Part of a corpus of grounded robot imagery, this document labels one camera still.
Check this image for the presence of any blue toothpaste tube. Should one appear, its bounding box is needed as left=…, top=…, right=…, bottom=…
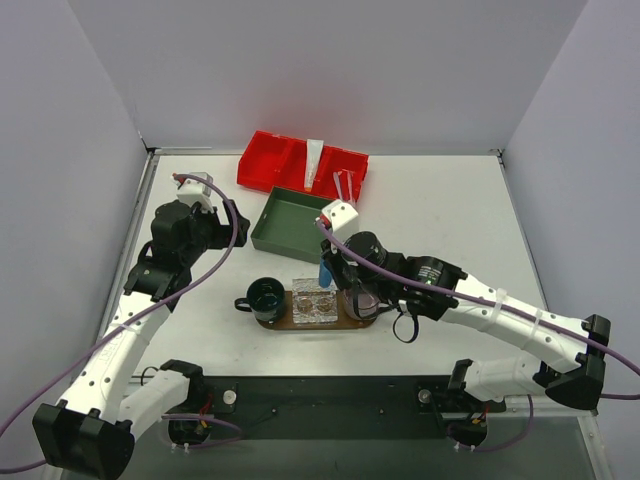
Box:
left=318, top=260, right=334, bottom=289

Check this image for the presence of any lilac enamel mug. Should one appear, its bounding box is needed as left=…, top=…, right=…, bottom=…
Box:
left=342, top=289, right=382, bottom=322

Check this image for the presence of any clear textured glass holder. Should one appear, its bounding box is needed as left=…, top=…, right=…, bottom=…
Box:
left=291, top=278, right=338, bottom=325

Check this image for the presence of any dark green mug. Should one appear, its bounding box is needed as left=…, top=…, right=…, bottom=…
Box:
left=234, top=277, right=287, bottom=324

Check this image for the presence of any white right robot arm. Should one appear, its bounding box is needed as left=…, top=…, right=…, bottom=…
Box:
left=321, top=232, right=611, bottom=411

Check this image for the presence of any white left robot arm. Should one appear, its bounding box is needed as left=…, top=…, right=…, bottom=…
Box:
left=32, top=200, right=250, bottom=479

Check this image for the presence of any wooden oval tray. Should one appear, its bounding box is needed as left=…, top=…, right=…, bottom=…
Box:
left=257, top=290, right=376, bottom=331

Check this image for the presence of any white toothpaste tube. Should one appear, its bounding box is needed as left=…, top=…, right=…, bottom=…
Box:
left=303, top=139, right=324, bottom=192

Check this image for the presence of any green metal box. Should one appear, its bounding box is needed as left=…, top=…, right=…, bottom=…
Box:
left=251, top=187, right=331, bottom=264

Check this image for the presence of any red plastic organizer bin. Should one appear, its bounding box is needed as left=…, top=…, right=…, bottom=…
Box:
left=236, top=131, right=369, bottom=200

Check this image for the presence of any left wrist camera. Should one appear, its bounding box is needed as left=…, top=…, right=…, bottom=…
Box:
left=173, top=174, right=213, bottom=212

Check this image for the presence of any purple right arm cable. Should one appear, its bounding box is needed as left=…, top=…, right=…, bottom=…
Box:
left=315, top=219, right=640, bottom=454

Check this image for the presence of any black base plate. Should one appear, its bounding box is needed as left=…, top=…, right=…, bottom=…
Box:
left=167, top=375, right=506, bottom=445

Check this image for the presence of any aluminium frame rail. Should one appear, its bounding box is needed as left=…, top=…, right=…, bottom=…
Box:
left=504, top=396, right=598, bottom=418

